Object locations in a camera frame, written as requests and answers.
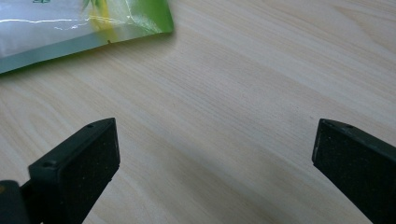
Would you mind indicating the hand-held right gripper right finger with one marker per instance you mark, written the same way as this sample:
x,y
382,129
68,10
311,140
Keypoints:
x,y
358,165

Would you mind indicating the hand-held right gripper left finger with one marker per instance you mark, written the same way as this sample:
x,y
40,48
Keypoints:
x,y
79,168

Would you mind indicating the green and white plastic packet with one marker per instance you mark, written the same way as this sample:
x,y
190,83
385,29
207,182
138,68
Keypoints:
x,y
62,28

